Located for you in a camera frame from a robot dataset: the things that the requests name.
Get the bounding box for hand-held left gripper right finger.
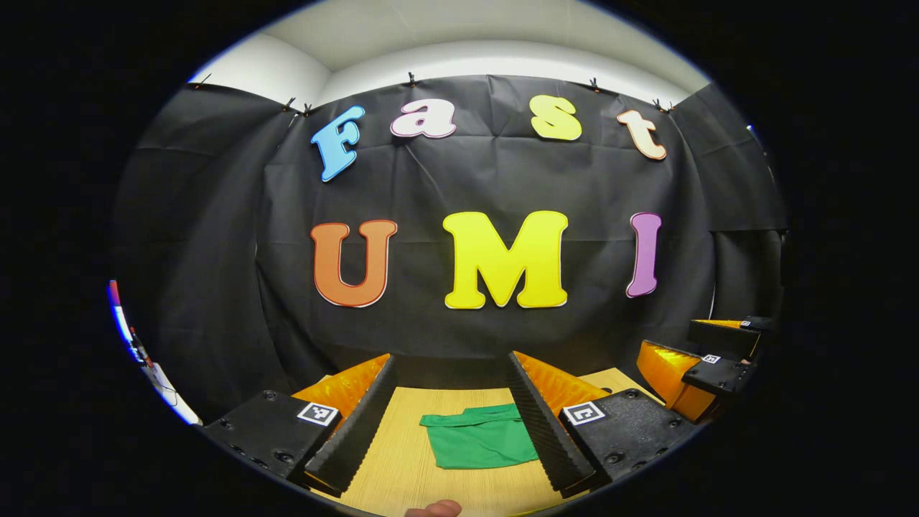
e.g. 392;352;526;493
508;351;699;500

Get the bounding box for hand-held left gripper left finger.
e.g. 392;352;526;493
203;353;398;498

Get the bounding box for green T-shirt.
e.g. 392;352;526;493
420;404;539;470

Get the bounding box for black backdrop cloth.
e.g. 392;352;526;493
111;75;789;424

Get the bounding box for row of black cloth clips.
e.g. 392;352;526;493
194;72;676;116

